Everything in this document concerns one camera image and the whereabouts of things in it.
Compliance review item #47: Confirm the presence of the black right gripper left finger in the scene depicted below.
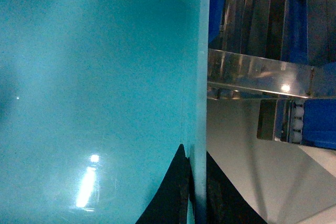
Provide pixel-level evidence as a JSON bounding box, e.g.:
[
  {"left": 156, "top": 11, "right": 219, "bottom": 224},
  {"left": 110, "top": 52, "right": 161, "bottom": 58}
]
[{"left": 136, "top": 144, "right": 191, "bottom": 224}]

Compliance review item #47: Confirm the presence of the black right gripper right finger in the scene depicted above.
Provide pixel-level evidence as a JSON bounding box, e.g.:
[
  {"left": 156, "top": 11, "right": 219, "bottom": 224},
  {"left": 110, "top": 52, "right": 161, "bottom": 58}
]
[{"left": 206, "top": 153, "right": 266, "bottom": 223}]

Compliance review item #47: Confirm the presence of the turquoise plastic bin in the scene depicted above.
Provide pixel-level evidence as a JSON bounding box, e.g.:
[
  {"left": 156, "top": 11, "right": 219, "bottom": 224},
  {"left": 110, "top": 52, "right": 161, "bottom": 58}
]
[{"left": 1, "top": 0, "right": 209, "bottom": 223}]

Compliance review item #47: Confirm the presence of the white roller track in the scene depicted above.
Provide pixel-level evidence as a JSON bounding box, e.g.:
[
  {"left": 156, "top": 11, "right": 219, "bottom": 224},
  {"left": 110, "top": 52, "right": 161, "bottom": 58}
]
[{"left": 290, "top": 100, "right": 304, "bottom": 144}]

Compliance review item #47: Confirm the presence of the stainless steel shelf rail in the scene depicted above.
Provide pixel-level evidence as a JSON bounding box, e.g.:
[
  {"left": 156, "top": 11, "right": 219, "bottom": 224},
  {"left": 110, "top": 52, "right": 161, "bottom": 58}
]
[{"left": 207, "top": 49, "right": 313, "bottom": 98}]

